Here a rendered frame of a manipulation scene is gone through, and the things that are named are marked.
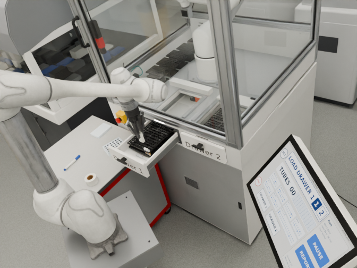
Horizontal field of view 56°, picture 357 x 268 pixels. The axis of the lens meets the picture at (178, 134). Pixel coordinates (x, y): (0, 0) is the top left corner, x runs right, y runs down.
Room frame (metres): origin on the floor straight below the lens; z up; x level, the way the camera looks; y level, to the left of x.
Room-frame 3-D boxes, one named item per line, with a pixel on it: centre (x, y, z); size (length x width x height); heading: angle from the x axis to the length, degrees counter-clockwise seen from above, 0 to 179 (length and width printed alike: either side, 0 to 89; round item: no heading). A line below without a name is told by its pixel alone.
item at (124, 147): (1.54, 0.16, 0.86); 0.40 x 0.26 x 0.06; 132
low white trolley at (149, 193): (1.70, 0.60, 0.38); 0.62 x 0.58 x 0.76; 42
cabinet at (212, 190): (1.88, -0.29, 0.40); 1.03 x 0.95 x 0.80; 42
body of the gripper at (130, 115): (1.43, 0.20, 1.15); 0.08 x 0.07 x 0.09; 132
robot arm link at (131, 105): (1.44, 0.20, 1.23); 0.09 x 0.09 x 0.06
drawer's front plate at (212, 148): (1.36, -0.11, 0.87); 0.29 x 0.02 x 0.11; 42
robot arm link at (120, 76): (1.43, 0.19, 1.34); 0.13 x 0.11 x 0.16; 53
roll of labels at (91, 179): (1.43, 0.56, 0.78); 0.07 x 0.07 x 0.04
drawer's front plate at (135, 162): (1.41, 0.31, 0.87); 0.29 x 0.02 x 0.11; 42
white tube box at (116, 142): (1.67, 0.42, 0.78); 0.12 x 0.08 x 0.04; 116
